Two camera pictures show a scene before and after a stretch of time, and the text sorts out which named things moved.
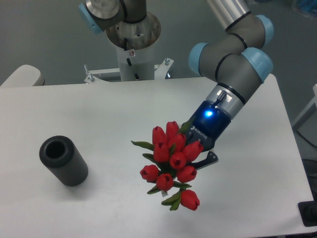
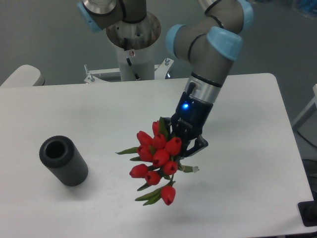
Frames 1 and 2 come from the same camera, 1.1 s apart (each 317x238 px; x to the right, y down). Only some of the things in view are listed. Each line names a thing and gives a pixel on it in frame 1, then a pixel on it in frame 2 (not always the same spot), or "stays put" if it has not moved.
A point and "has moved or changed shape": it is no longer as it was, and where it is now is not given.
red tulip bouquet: x=172 y=157 has moved or changed shape
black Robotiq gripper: x=207 y=125 -> x=188 y=121
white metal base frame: x=161 y=72 stays put
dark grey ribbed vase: x=60 y=153 stays put
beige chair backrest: x=26 y=75 stays put
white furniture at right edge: x=306 y=126 stays put
